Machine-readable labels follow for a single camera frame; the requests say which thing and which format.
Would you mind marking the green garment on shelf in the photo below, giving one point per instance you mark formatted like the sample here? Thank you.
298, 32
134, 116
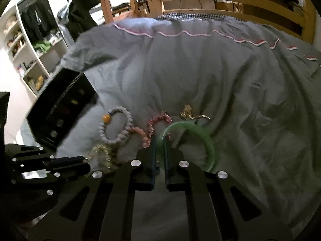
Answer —
43, 46

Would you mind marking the white shelf wardrobe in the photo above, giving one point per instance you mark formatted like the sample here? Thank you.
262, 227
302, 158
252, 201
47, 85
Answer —
24, 24

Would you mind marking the hanging black garment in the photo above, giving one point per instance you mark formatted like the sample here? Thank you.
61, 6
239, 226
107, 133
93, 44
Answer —
79, 18

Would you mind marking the grey duvet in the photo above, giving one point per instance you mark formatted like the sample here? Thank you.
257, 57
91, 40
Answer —
260, 87

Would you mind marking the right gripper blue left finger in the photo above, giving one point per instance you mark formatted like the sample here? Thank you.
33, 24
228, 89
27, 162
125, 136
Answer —
147, 171

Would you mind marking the black jewelry box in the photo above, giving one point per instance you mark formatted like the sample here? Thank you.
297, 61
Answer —
59, 106

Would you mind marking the white bead bracelet orange bead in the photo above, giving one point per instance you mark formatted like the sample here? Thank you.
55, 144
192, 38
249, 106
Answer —
115, 125

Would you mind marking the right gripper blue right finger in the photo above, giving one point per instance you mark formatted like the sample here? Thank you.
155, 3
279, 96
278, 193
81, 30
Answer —
174, 173

